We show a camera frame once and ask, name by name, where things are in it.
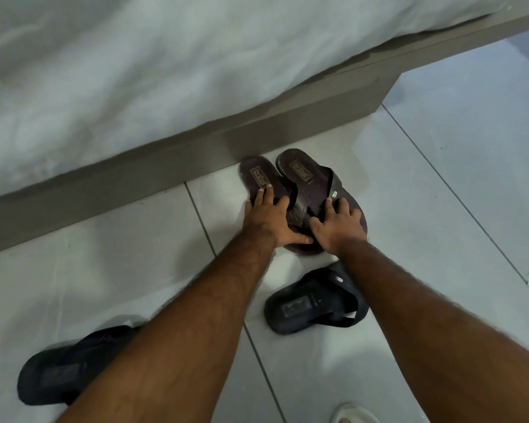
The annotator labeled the person's right hand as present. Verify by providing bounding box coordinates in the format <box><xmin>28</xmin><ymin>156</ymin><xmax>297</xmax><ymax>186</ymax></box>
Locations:
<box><xmin>309</xmin><ymin>197</ymin><xmax>369</xmax><ymax>257</ymax></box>

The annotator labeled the person's left hand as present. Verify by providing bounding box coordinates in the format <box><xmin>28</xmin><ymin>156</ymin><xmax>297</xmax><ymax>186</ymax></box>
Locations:
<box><xmin>242</xmin><ymin>184</ymin><xmax>314</xmax><ymax>250</ymax></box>

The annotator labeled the brown sandal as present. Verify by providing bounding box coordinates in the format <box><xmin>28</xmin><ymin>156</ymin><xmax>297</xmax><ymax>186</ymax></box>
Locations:
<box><xmin>239</xmin><ymin>156</ymin><xmax>294</xmax><ymax>218</ymax></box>
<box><xmin>275</xmin><ymin>148</ymin><xmax>369</xmax><ymax>256</ymax></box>

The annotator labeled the person's right forearm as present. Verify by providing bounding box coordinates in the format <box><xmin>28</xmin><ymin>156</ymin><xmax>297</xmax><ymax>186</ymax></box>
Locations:
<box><xmin>336</xmin><ymin>238</ymin><xmax>529</xmax><ymax>423</ymax></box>

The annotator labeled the person's left forearm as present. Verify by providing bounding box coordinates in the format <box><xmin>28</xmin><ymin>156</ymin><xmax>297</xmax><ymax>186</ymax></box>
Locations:
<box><xmin>55</xmin><ymin>230</ymin><xmax>277</xmax><ymax>423</ymax></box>

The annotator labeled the dark blue sandal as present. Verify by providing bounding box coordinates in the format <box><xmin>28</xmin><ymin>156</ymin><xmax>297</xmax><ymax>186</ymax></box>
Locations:
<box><xmin>264</xmin><ymin>261</ymin><xmax>370</xmax><ymax>335</ymax></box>
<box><xmin>17</xmin><ymin>315</ymin><xmax>147</xmax><ymax>407</ymax></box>

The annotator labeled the white bed sheet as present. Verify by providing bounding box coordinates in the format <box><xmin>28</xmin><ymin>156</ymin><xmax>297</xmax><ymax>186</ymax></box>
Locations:
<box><xmin>0</xmin><ymin>0</ymin><xmax>529</xmax><ymax>202</ymax></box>

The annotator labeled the white slipper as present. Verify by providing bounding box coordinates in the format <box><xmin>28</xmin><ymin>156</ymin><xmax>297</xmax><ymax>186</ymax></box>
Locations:
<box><xmin>330</xmin><ymin>402</ymin><xmax>382</xmax><ymax>423</ymax></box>

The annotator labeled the grey-brown bed frame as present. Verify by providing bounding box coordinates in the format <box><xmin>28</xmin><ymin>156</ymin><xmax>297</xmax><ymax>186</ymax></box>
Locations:
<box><xmin>0</xmin><ymin>0</ymin><xmax>529</xmax><ymax>259</ymax></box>

